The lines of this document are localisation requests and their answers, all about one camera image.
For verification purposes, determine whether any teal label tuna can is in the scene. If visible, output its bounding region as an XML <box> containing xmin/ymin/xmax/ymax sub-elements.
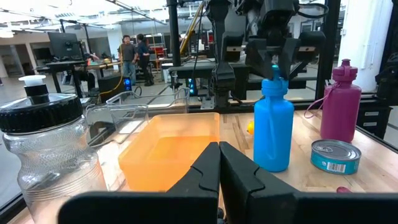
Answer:
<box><xmin>310</xmin><ymin>139</ymin><xmax>363</xmax><ymax>175</ymax></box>

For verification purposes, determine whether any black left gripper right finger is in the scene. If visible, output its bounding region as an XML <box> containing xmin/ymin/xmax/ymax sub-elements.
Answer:
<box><xmin>219</xmin><ymin>141</ymin><xmax>398</xmax><ymax>224</ymax></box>

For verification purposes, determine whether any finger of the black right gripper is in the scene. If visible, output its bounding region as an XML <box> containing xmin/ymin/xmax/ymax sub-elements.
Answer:
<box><xmin>244</xmin><ymin>38</ymin><xmax>275</xmax><ymax>80</ymax></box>
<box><xmin>277</xmin><ymin>37</ymin><xmax>302</xmax><ymax>81</ymax></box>

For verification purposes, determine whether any person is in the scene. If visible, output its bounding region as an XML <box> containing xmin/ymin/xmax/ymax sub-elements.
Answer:
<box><xmin>117</xmin><ymin>34</ymin><xmax>139</xmax><ymax>86</ymax></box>
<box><xmin>136</xmin><ymin>33</ymin><xmax>155</xmax><ymax>87</ymax></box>

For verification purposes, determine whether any black desk monitor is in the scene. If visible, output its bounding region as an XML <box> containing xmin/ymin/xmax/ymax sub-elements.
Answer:
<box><xmin>47</xmin><ymin>32</ymin><xmax>82</xmax><ymax>60</ymax></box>

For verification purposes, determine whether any orange translucent plastic bin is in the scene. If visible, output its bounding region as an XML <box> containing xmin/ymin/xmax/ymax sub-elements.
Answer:
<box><xmin>118</xmin><ymin>112</ymin><xmax>221</xmax><ymax>192</ymax></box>

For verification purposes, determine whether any clear bottle with black cap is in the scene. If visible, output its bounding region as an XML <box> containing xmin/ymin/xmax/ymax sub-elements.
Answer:
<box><xmin>0</xmin><ymin>74</ymin><xmax>108</xmax><ymax>224</ymax></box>

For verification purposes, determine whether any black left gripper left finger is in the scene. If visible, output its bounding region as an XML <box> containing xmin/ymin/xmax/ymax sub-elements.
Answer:
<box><xmin>57</xmin><ymin>141</ymin><xmax>221</xmax><ymax>224</ymax></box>

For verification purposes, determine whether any blue plastic bottle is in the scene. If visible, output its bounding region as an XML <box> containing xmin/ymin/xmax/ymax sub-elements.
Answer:
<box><xmin>253</xmin><ymin>64</ymin><xmax>295</xmax><ymax>173</ymax></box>

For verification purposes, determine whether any magenta plastic bottle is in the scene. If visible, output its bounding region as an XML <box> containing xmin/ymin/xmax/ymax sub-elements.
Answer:
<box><xmin>303</xmin><ymin>58</ymin><xmax>363</xmax><ymax>144</ymax></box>

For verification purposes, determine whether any black office desk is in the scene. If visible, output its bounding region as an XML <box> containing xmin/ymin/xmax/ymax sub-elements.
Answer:
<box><xmin>35</xmin><ymin>58</ymin><xmax>122</xmax><ymax>99</ymax></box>

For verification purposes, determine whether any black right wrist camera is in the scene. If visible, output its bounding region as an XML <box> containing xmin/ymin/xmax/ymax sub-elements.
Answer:
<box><xmin>259</xmin><ymin>0</ymin><xmax>301</xmax><ymax>38</ymax></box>

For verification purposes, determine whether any black computer tower blue light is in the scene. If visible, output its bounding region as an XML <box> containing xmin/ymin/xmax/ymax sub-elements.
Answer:
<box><xmin>98</xmin><ymin>74</ymin><xmax>133</xmax><ymax>103</ymax></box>

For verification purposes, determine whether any black aluminium rig frame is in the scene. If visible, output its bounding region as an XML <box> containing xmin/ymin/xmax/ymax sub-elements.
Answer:
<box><xmin>166</xmin><ymin>0</ymin><xmax>398</xmax><ymax>153</ymax></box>

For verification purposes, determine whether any black drawer cabinet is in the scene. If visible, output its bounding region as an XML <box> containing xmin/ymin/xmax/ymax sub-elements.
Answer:
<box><xmin>356</xmin><ymin>99</ymin><xmax>393</xmax><ymax>139</ymax></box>

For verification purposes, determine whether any clear plastic bin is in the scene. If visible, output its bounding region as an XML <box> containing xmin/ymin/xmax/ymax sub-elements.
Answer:
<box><xmin>84</xmin><ymin>86</ymin><xmax>191</xmax><ymax>149</ymax></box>

